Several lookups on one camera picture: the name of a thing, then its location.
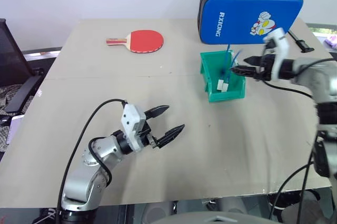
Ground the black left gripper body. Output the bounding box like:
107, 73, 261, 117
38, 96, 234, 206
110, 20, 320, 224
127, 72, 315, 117
136, 121, 161, 149

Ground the blue and black boxing pad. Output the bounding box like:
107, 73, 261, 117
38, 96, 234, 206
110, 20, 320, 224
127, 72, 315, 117
197, 0, 304, 45

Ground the white router box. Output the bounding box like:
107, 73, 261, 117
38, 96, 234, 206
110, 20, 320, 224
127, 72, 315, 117
4, 114, 25, 146

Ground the green plastic bin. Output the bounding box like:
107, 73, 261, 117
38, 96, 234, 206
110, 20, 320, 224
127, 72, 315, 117
200, 50, 247, 103

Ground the patterned grey cloth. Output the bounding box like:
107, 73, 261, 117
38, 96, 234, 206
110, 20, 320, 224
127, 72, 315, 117
0, 84, 35, 152

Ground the black mesh office chair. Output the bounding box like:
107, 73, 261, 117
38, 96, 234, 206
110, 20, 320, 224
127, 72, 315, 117
0, 18, 45, 113

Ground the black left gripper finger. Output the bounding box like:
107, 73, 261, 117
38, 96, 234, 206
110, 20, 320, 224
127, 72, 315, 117
157, 124, 186, 148
144, 105, 170, 120

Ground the blue cable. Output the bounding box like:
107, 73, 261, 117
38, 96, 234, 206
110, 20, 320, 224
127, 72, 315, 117
230, 49, 242, 71
221, 45, 234, 84

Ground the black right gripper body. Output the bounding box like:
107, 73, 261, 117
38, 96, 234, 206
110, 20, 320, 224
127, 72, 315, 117
256, 53, 276, 82

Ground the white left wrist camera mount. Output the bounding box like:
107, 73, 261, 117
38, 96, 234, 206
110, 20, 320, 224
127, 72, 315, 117
121, 103, 147, 152

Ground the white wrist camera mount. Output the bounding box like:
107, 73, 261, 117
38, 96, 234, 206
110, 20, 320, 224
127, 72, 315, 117
263, 27, 290, 80
121, 103, 147, 152

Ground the purple cloth item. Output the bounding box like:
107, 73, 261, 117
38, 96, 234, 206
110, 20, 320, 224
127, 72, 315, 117
324, 33, 337, 48

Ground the red table tennis paddle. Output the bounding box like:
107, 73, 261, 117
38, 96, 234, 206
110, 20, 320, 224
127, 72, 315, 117
105, 29, 165, 54

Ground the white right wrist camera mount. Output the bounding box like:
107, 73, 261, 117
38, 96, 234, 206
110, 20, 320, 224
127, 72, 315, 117
263, 27, 290, 80

